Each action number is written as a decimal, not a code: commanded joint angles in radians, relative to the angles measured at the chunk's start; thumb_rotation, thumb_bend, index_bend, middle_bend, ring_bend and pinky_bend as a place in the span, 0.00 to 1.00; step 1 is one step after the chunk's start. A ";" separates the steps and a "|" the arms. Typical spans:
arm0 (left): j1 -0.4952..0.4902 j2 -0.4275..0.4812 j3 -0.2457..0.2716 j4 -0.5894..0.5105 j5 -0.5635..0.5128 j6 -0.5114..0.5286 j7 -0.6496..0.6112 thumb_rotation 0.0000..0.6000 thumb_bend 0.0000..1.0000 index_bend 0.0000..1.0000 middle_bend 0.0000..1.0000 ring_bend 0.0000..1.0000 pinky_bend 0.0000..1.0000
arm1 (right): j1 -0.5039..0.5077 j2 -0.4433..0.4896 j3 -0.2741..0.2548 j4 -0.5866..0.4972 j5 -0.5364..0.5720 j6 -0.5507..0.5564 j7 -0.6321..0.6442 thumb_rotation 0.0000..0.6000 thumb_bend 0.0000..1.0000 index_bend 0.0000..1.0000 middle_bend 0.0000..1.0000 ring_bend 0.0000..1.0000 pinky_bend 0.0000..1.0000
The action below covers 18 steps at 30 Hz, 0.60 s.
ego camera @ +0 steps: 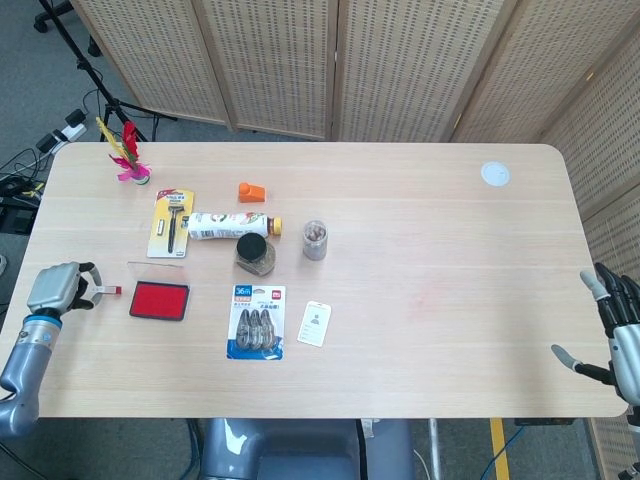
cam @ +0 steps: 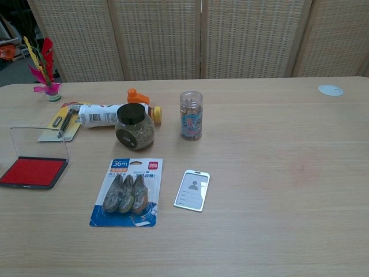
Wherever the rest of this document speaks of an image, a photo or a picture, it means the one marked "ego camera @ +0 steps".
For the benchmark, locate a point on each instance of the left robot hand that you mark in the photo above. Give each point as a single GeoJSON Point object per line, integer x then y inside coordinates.
{"type": "Point", "coordinates": [52, 287]}

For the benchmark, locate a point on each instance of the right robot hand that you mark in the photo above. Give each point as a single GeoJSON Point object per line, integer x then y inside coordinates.
{"type": "Point", "coordinates": [625, 350]}

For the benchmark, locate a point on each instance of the white handle with red tip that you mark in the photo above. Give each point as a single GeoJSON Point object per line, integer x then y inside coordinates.
{"type": "Point", "coordinates": [111, 290]}

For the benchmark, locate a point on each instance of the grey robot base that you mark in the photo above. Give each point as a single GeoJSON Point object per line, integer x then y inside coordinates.
{"type": "Point", "coordinates": [300, 450]}

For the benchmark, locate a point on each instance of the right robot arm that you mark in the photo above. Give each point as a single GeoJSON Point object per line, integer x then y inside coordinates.
{"type": "Point", "coordinates": [635, 420]}

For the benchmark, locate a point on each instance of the red ink pad clear lid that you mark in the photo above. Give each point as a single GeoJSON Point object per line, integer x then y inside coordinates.
{"type": "Point", "coordinates": [159, 300]}

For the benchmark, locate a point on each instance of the razor in yellow blister pack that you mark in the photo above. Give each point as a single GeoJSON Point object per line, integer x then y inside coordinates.
{"type": "Point", "coordinates": [162, 240]}

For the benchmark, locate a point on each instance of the colourful feather shuttlecock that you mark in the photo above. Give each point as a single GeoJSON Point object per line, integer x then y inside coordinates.
{"type": "Point", "coordinates": [136, 172]}

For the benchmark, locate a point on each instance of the white power strip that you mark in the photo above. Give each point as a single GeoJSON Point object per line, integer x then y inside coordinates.
{"type": "Point", "coordinates": [70, 132]}

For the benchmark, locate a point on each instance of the white bottle yellow cap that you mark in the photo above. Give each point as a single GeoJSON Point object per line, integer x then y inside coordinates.
{"type": "Point", "coordinates": [215, 226]}

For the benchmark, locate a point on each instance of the black tripod stand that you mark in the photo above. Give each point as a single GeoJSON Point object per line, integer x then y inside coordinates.
{"type": "Point", "coordinates": [111, 105]}

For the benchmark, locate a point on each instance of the glass jar black lid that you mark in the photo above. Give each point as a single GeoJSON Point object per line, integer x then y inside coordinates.
{"type": "Point", "coordinates": [251, 248]}

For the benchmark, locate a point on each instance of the blue correction tape pack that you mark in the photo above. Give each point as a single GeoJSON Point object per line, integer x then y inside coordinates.
{"type": "Point", "coordinates": [256, 325]}

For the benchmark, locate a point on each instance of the silver ID badge holder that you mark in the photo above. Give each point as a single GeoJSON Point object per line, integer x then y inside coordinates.
{"type": "Point", "coordinates": [314, 324]}

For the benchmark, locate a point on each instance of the black chair caster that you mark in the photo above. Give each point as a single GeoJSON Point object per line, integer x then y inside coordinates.
{"type": "Point", "coordinates": [42, 20]}

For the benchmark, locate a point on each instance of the clear jar octopus label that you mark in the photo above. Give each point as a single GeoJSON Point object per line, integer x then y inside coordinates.
{"type": "Point", "coordinates": [316, 240]}

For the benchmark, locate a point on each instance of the woven wooden folding screen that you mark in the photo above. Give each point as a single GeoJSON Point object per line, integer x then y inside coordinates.
{"type": "Point", "coordinates": [400, 65]}

